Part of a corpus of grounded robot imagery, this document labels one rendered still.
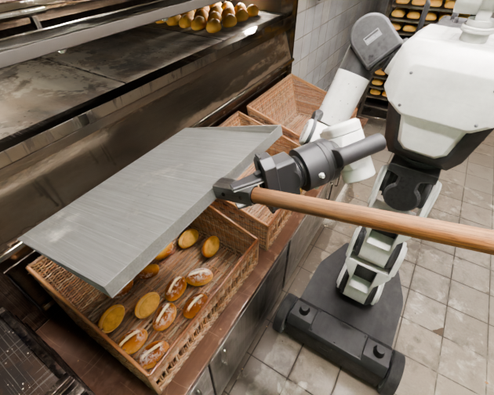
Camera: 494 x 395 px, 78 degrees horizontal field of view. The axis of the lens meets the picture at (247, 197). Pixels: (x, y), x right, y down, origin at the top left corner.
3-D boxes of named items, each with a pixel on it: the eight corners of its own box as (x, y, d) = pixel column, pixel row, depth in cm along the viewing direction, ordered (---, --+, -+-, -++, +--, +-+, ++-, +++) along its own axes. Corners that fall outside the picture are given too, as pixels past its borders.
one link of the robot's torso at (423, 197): (383, 179, 107) (394, 152, 99) (425, 193, 102) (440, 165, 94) (373, 201, 99) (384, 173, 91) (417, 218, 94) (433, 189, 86)
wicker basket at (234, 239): (59, 312, 107) (19, 266, 88) (171, 215, 142) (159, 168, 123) (160, 400, 87) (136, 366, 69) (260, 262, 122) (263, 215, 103)
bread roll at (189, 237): (203, 237, 128) (197, 237, 132) (194, 224, 127) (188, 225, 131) (186, 252, 122) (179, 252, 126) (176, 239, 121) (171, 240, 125)
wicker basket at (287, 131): (244, 148, 182) (244, 105, 163) (286, 110, 217) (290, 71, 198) (321, 175, 163) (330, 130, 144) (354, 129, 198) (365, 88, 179)
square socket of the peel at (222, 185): (262, 196, 59) (259, 182, 57) (252, 208, 56) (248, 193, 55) (225, 189, 64) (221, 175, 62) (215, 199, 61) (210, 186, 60)
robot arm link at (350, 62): (342, 72, 90) (365, 23, 85) (370, 83, 88) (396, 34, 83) (335, 66, 80) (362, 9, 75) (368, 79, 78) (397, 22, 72)
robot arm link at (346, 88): (296, 138, 95) (329, 66, 87) (334, 154, 96) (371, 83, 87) (299, 146, 85) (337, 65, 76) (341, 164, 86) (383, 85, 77)
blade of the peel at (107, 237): (282, 134, 79) (281, 124, 78) (112, 298, 46) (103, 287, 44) (186, 128, 99) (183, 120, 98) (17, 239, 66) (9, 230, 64)
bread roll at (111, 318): (131, 313, 104) (124, 311, 108) (118, 299, 102) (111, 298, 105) (109, 338, 97) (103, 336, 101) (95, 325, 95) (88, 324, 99)
